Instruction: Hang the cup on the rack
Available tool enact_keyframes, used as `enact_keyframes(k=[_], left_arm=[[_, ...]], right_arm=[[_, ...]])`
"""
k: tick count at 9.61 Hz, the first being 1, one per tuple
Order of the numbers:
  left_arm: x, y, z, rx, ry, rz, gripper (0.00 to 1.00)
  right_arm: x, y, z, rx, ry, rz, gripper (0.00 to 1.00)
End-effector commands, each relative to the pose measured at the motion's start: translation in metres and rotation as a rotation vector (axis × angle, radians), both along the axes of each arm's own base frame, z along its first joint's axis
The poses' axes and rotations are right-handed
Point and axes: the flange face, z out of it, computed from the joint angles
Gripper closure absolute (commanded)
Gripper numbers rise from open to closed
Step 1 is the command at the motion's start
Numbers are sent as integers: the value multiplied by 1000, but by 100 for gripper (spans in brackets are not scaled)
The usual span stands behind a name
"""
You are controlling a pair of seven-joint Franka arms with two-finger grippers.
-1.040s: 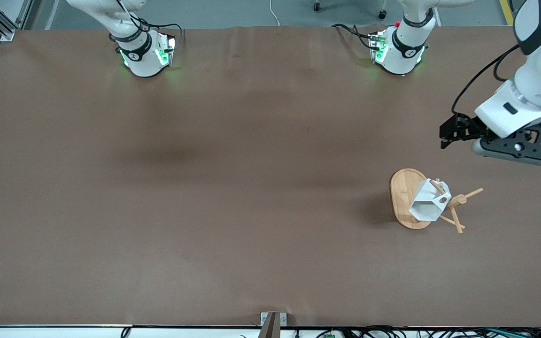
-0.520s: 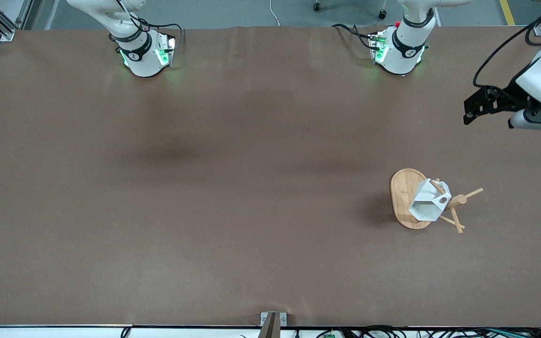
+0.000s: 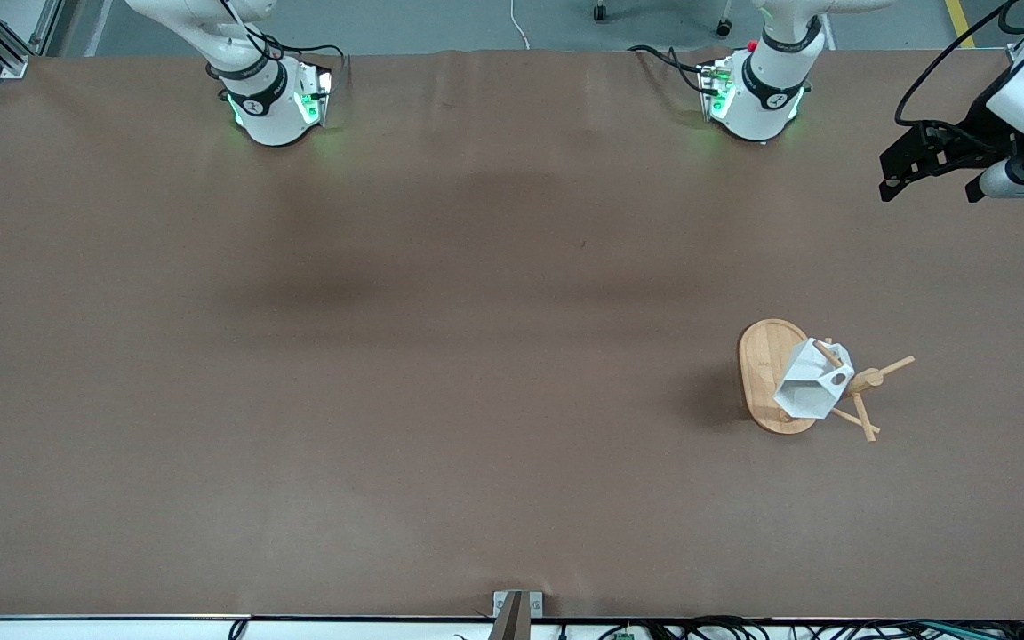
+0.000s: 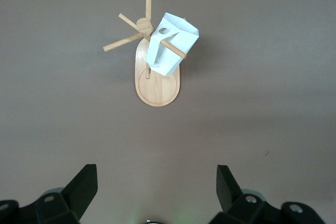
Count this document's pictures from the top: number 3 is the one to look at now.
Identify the brown paper table cover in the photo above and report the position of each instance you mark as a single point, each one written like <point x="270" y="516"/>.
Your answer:
<point x="512" y="400"/>

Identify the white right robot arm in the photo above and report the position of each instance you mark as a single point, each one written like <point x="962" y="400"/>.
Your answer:
<point x="263" y="107"/>

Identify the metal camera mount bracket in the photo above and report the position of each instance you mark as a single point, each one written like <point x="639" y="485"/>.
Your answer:
<point x="516" y="609"/>

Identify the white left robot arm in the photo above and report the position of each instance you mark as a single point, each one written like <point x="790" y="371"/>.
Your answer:
<point x="765" y="98"/>

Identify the white faceted cup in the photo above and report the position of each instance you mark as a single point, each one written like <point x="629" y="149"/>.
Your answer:
<point x="810" y="391"/>

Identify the wooden cup rack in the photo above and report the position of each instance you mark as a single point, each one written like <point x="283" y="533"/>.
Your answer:
<point x="756" y="373"/>

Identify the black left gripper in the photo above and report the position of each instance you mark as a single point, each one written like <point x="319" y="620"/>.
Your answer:
<point x="977" y="122"/>

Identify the yellow floor tape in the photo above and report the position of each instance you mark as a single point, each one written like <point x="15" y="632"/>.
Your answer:
<point x="959" y="22"/>

